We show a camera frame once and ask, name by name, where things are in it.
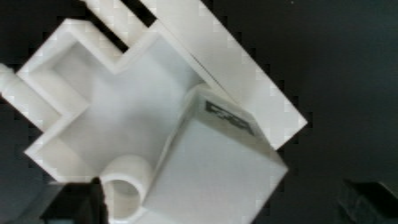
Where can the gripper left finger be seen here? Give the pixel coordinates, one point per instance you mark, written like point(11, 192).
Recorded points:
point(70, 204)

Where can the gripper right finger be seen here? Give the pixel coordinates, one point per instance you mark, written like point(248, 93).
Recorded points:
point(367, 204)

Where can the white chair leg block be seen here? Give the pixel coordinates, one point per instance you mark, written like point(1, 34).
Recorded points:
point(221, 168)

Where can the white chair seat part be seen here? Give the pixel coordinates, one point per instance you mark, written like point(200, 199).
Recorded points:
point(102, 97)

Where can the white U-shaped fence frame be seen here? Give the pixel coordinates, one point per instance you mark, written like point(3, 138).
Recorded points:
point(187, 23)

